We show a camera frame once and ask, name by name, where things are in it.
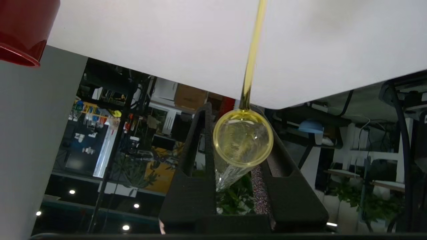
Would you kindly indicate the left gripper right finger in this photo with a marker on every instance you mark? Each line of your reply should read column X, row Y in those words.
column 290, row 203

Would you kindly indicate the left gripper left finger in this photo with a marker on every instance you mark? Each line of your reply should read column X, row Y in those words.
column 186, row 200

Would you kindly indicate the test tube yellow pigment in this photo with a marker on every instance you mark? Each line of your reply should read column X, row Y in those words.
column 243, row 140

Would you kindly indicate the green potted plant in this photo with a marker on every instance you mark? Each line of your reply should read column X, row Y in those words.
column 237, row 200

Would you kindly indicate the blue round lamp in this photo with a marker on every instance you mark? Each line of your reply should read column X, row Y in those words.
column 311, row 127

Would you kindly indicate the brown cardboard box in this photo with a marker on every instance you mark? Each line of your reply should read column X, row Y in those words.
column 190, row 96

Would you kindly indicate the red plastic cup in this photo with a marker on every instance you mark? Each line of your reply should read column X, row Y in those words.
column 23, row 26

